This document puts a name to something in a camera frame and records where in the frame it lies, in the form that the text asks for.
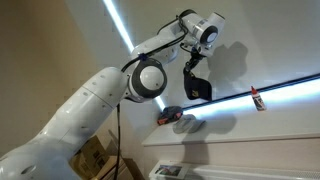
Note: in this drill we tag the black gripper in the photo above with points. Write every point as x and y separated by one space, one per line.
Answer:
196 56

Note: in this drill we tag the colourful sticker on radiator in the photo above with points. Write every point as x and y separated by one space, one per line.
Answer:
167 170

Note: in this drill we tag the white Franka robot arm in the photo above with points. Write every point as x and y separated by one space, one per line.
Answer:
83 113

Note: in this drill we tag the white glue bottle red cap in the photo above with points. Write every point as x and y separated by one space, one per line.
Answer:
258 101

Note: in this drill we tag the navy cap with yellow logo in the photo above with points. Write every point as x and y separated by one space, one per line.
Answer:
197 88

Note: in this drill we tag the small cardboard box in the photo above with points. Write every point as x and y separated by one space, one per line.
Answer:
91 156

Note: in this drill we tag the open white drawer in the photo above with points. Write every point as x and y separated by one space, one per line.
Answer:
246 174

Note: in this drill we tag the white roller blind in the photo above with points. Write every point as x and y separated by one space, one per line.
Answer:
273 43

